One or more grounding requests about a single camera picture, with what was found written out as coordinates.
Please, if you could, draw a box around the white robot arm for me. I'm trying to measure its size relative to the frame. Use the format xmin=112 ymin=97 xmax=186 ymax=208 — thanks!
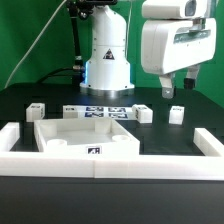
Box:
xmin=66 ymin=0 xmax=219 ymax=99

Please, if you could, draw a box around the white cable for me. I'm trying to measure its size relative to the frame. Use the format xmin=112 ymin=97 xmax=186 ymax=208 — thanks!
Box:
xmin=3 ymin=0 xmax=68 ymax=90

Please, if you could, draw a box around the white square tabletop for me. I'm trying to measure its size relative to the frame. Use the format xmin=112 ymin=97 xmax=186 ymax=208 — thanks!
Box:
xmin=34 ymin=118 xmax=140 ymax=157

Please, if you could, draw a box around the fiducial tag sheet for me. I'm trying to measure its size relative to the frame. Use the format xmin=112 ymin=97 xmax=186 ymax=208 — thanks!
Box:
xmin=77 ymin=105 xmax=138 ymax=121

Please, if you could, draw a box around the black cable with connector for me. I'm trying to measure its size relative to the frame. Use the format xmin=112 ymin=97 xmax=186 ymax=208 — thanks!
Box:
xmin=39 ymin=0 xmax=88 ymax=85

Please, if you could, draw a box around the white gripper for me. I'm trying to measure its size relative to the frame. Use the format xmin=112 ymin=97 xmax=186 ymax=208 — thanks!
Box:
xmin=141 ymin=18 xmax=216 ymax=99

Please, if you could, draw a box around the white U-shaped fence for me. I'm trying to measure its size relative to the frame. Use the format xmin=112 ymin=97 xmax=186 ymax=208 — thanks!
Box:
xmin=0 ymin=122 xmax=224 ymax=181

